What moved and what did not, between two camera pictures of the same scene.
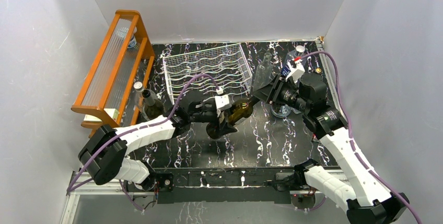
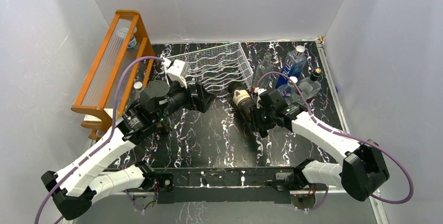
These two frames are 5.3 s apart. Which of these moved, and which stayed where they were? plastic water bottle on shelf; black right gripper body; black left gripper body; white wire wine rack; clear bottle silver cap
Moved: black right gripper body; black left gripper body
Stayed: clear bottle silver cap; plastic water bottle on shelf; white wire wine rack
